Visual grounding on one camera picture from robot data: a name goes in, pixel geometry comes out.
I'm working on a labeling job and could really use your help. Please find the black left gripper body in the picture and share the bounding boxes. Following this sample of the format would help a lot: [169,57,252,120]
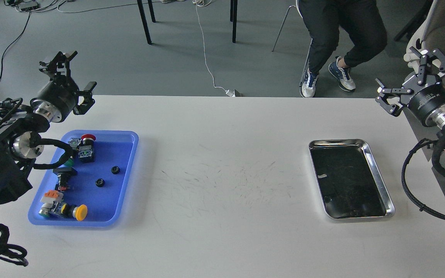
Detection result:
[30,80,79,123]

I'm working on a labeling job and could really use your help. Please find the white cable with charger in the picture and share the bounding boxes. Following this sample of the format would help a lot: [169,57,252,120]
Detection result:
[194,0,243,97]

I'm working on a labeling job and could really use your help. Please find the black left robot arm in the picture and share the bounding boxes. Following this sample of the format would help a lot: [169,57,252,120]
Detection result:
[0,51,97,267]

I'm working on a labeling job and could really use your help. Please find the black table legs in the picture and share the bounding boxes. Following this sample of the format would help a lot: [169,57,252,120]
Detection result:
[136,0,238,45]

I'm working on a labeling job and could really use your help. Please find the orange white connector block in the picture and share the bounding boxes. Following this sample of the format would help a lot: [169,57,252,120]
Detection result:
[38,190,64,218]

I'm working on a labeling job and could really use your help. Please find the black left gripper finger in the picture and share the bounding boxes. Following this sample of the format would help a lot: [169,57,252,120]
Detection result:
[39,51,78,87]
[73,81,97,115]

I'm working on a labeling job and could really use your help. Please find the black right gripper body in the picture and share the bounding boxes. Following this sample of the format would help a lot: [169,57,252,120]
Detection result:
[401,73,445,127]

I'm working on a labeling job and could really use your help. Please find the black floor cable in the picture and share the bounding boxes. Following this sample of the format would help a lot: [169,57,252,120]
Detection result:
[0,0,157,108]

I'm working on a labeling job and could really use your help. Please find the blue plastic tray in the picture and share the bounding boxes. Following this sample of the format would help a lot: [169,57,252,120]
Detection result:
[27,130,139,227]

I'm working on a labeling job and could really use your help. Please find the seated person legs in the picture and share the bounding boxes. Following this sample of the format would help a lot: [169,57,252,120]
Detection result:
[297,0,387,97]

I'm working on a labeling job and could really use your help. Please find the metal chair leg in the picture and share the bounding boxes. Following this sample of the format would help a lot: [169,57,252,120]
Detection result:
[271,0,302,52]

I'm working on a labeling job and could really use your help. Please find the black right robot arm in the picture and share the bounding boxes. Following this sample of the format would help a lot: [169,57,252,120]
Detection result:
[376,46,445,177]

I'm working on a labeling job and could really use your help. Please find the small black gear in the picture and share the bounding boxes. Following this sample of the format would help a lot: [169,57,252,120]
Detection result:
[95,178,105,188]
[110,166,121,175]

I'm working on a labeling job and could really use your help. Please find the red push button switch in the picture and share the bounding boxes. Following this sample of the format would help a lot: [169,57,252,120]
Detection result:
[78,134,97,163]

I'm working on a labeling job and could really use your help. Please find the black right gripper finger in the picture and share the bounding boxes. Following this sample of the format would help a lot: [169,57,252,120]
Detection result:
[408,46,445,85]
[375,78,414,117]

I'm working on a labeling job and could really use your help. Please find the yellow push button switch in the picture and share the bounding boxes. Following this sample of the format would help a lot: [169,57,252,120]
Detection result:
[49,202,88,221]

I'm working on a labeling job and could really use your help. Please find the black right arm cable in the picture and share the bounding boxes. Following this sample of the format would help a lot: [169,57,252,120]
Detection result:
[401,138,445,226]

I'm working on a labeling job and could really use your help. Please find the silver metal tray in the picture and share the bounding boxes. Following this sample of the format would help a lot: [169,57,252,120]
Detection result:
[308,139,395,222]

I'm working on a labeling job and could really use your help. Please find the black switch part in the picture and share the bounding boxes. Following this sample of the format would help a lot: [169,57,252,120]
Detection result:
[53,167,78,192]

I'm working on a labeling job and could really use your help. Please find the green push button switch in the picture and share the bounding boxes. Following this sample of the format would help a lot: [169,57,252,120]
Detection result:
[63,137,81,167]

